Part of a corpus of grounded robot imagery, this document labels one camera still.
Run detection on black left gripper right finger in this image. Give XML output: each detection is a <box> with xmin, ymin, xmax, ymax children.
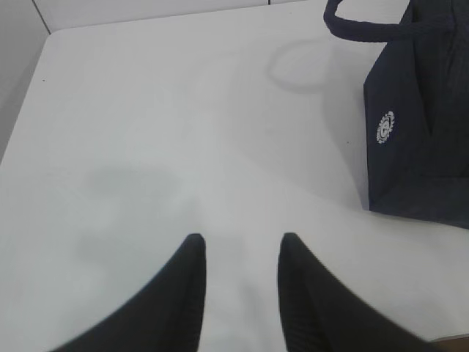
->
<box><xmin>277</xmin><ymin>233</ymin><xmax>437</xmax><ymax>351</ymax></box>

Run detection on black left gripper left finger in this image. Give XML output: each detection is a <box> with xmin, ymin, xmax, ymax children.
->
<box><xmin>57</xmin><ymin>234</ymin><xmax>205</xmax><ymax>351</ymax></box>

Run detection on navy blue lunch bag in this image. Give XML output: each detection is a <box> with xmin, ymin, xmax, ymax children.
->
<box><xmin>323</xmin><ymin>1</ymin><xmax>468</xmax><ymax>228</ymax></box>

